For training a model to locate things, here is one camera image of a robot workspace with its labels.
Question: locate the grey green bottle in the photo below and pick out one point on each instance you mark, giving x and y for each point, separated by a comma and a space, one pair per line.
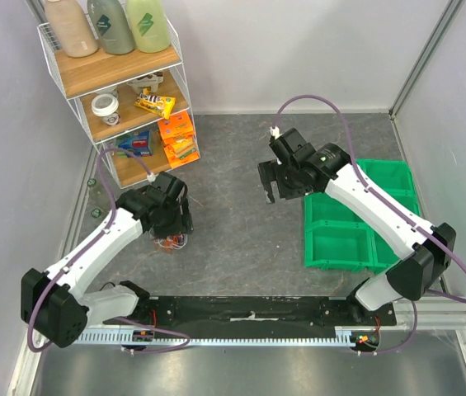
110, 23

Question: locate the chobani yogurt pack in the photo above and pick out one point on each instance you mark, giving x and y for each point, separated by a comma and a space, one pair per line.
150, 81

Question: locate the blue snack package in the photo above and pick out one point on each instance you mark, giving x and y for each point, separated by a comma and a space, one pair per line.
139, 142

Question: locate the light green bottle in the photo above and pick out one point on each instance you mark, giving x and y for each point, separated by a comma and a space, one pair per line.
148, 24

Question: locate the green compartment bin tray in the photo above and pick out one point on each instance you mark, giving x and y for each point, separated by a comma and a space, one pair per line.
338, 239

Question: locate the top orange snack box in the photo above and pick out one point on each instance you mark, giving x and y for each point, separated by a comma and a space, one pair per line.
177, 126

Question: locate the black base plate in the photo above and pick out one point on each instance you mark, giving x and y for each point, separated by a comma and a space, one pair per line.
326, 311

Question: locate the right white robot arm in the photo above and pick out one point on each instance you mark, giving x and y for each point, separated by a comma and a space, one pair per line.
299, 169

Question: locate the orange snack box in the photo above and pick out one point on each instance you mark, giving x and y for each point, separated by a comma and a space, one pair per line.
177, 126
181, 152

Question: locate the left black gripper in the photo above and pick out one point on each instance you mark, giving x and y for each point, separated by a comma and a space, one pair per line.
183, 223

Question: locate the white wire wooden shelf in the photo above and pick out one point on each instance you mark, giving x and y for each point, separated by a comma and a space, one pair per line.
79, 79

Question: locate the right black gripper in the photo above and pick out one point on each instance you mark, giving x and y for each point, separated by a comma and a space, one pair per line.
274, 177

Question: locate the grey slotted cable duct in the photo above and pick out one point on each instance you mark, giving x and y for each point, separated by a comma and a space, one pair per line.
134, 337

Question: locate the yellow candy bag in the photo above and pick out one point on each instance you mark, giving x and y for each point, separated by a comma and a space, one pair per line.
158, 105

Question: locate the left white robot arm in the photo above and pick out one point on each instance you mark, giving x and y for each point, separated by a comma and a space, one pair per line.
56, 303

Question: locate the beige bottle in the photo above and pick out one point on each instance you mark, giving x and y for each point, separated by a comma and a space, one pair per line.
71, 27

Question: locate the white lidded paper cup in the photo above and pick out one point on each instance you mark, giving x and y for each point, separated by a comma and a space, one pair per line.
106, 107

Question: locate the lower orange snack box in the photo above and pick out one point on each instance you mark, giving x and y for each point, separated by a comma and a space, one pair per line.
181, 152

